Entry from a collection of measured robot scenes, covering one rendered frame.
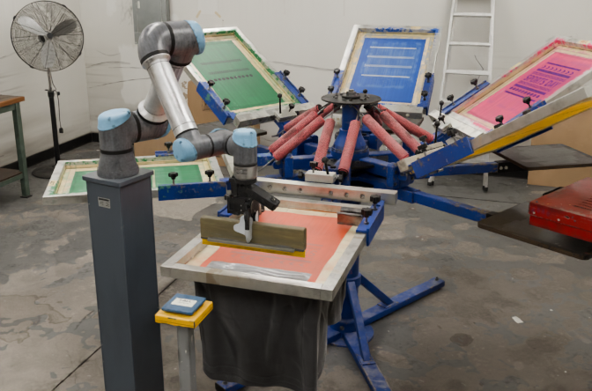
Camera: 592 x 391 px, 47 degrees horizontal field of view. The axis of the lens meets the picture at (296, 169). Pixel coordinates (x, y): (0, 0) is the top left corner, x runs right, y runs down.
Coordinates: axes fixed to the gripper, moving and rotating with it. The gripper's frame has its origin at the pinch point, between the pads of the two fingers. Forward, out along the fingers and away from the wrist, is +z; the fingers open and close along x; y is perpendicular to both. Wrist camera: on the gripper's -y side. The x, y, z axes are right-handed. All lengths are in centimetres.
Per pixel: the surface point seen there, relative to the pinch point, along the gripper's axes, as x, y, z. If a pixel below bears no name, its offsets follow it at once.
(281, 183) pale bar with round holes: -72, 15, 5
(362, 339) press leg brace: -109, -15, 96
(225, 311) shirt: 0.2, 10.1, 28.4
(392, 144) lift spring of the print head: -111, -26, -6
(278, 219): -51, 9, 14
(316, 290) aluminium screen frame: 9.6, -24.4, 10.6
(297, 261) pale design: -14.5, -10.6, 13.6
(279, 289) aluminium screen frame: 9.6, -12.5, 12.2
